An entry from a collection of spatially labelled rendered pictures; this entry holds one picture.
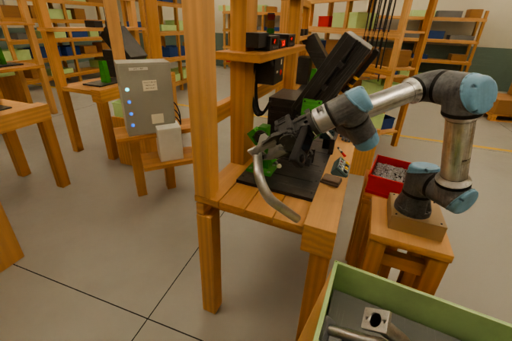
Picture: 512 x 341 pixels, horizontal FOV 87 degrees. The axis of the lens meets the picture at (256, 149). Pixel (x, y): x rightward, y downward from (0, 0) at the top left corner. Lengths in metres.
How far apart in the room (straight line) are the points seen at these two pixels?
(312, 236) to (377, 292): 0.34
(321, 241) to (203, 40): 0.95
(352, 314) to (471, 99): 0.75
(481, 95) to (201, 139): 1.01
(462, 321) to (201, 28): 1.26
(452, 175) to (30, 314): 2.39
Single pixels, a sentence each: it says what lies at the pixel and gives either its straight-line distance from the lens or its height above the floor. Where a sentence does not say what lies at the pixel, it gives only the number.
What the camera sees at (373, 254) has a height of 0.73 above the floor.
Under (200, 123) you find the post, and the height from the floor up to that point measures 1.27.
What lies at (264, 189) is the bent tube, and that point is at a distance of 0.78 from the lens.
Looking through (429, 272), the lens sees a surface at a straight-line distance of 1.48.
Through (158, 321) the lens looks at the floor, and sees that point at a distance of 2.05.
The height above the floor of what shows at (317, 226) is 0.90.
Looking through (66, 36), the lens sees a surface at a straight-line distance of 9.13.
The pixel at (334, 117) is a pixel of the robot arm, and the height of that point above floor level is 1.45.
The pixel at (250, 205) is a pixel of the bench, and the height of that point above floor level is 0.88.
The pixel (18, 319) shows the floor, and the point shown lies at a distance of 2.40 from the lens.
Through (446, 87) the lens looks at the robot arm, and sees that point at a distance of 1.08.
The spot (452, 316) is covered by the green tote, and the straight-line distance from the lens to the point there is 1.09.
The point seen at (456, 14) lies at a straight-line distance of 10.30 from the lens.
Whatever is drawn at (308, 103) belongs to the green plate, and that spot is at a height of 1.25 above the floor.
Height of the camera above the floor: 1.68
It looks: 25 degrees down
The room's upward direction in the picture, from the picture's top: 2 degrees clockwise
